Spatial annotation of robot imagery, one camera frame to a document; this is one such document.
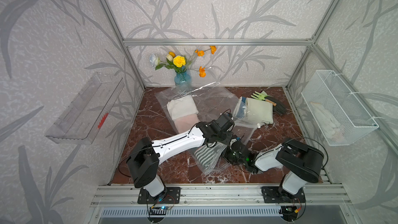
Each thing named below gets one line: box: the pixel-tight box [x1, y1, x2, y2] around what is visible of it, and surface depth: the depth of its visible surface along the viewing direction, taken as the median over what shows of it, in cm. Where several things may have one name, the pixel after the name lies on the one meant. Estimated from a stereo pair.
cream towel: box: [245, 97, 274, 124], surface depth 104 cm
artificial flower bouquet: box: [149, 45, 217, 78], surface depth 95 cm
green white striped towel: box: [193, 143, 227, 170], surface depth 84 cm
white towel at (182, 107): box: [166, 94, 199, 121], surface depth 108 cm
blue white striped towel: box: [233, 96, 247, 119], surface depth 108 cm
